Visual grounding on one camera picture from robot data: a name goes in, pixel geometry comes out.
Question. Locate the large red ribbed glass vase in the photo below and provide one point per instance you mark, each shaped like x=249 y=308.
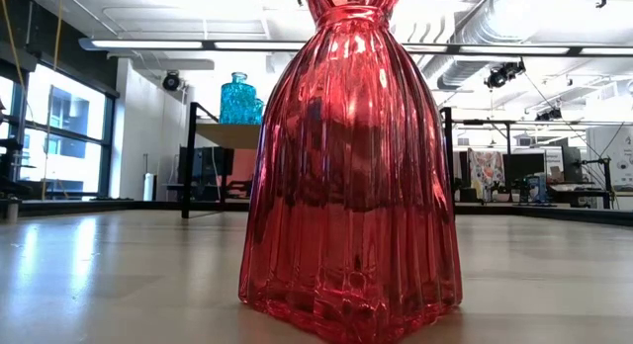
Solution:
x=346 y=186

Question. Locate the blue tall textured glass vase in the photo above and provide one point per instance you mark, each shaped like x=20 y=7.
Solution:
x=237 y=104

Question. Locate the dark monitor screen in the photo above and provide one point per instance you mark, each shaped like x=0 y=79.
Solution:
x=205 y=166

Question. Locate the white cylinder bin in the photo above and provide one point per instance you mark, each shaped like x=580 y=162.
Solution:
x=150 y=187

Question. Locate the colourful patterned cloth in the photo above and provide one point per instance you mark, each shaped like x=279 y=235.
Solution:
x=487 y=168

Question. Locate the black ceiling track spotlight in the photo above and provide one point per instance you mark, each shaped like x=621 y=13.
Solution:
x=497 y=77

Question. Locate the black computer monitor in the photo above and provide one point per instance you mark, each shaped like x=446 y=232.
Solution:
x=524 y=166

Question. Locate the blue box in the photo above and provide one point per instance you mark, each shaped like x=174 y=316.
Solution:
x=536 y=188

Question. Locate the small black ceiling spotlight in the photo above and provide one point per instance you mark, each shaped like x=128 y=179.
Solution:
x=549 y=114

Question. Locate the black equipment stand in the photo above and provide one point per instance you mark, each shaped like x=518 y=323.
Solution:
x=607 y=186

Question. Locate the white equipment cabinet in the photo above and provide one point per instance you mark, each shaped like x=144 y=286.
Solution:
x=618 y=151

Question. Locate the black ceiling camera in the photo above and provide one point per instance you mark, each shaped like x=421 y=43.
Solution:
x=171 y=82

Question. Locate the silver ventilation duct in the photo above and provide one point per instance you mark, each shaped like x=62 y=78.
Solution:
x=460 y=72

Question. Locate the black table edge rail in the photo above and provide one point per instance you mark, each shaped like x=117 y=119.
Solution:
x=148 y=205

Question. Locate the dark window frame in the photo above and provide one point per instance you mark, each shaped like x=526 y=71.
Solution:
x=106 y=136

